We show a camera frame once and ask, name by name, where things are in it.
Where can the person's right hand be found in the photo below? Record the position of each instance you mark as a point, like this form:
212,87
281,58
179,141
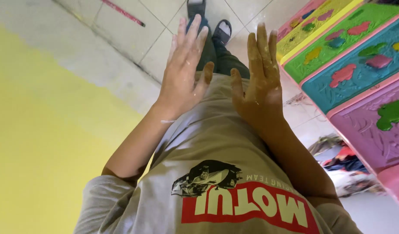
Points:
263,94

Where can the person's left hand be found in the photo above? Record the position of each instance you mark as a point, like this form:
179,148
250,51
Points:
181,81

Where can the dark trousers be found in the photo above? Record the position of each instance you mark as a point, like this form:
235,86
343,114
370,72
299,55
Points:
225,61

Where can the dark sandal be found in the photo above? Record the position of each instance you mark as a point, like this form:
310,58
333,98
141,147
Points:
196,8
223,31

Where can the grey printed t-shirt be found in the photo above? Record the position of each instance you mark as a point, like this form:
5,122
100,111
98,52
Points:
212,146

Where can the yellow plastic drawer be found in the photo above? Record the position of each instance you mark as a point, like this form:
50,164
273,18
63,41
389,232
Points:
311,22

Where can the thin red stick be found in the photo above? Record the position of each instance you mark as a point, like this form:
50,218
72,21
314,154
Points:
123,12

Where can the green plastic drawer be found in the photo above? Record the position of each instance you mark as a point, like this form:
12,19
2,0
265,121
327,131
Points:
342,42

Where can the blue plastic drawer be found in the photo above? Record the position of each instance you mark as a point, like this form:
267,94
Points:
359,78

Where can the colourful plastic drawer cabinet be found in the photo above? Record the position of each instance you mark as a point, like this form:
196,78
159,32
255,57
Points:
359,65

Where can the heap of clothes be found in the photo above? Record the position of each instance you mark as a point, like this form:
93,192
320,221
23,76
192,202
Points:
346,165

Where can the purple plastic drawer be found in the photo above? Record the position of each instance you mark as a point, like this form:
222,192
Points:
365,133

